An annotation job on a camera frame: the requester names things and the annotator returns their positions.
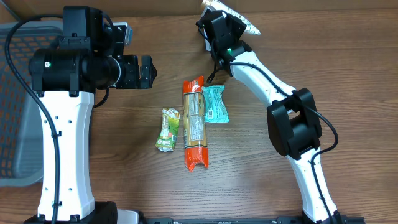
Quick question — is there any white shampoo tube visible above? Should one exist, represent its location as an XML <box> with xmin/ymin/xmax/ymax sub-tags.
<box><xmin>201</xmin><ymin>0</ymin><xmax>261</xmax><ymax>35</ymax></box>

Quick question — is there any green yellow snack packet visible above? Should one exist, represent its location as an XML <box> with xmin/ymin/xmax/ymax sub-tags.
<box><xmin>155</xmin><ymin>108</ymin><xmax>180</xmax><ymax>152</ymax></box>

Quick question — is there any teal wipes packet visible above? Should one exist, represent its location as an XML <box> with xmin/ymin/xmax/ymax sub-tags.
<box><xmin>203</xmin><ymin>85</ymin><xmax>229</xmax><ymax>123</ymax></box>

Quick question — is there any orange spaghetti package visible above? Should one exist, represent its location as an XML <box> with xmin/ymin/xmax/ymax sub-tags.
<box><xmin>183</xmin><ymin>76</ymin><xmax>209</xmax><ymax>172</ymax></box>

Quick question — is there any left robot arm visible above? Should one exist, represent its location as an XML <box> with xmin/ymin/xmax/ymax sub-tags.
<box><xmin>29</xmin><ymin>6</ymin><xmax>157</xmax><ymax>223</ymax></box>

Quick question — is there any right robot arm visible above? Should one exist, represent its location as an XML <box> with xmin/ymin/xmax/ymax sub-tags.
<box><xmin>196</xmin><ymin>7</ymin><xmax>343</xmax><ymax>223</ymax></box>

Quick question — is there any white barcode scanner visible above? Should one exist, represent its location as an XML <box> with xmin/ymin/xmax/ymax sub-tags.
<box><xmin>201</xmin><ymin>6</ymin><xmax>215</xmax><ymax>51</ymax></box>

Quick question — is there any grey plastic shopping basket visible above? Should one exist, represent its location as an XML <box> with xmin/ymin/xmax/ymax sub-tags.
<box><xmin>1</xmin><ymin>21</ymin><xmax>62</xmax><ymax>187</ymax></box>

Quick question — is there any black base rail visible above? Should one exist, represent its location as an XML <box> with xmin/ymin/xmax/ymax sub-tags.
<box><xmin>138</xmin><ymin>215</ymin><xmax>366</xmax><ymax>224</ymax></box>

